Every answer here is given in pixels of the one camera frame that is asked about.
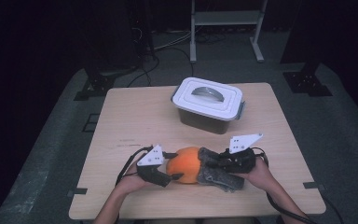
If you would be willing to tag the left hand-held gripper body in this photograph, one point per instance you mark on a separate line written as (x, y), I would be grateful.
(150, 172)

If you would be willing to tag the orange plush toy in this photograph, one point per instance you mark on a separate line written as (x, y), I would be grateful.
(183, 165)

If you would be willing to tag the clear grey storage box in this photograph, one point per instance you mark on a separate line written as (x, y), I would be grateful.
(203, 123)

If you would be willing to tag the white metal frame stand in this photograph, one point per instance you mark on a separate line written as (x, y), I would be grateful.
(227, 18)

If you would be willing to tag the black tape strip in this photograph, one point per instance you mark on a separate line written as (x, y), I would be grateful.
(77, 191)
(313, 185)

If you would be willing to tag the white box lid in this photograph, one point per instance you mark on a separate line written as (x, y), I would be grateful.
(199, 99)

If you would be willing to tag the black tape square mark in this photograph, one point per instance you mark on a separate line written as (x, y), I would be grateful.
(90, 123)

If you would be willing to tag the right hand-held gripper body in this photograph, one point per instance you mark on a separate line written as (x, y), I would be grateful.
(240, 161)

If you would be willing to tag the grey fluffy cloth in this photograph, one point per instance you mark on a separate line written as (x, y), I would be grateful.
(217, 180)

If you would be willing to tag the person's right hand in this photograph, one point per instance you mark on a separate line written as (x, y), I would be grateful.
(259, 177)

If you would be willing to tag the black metal stand base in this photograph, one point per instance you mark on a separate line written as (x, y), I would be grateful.
(98, 85)
(307, 82)

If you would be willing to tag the person's left hand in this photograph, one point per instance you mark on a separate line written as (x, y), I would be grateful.
(132, 182)

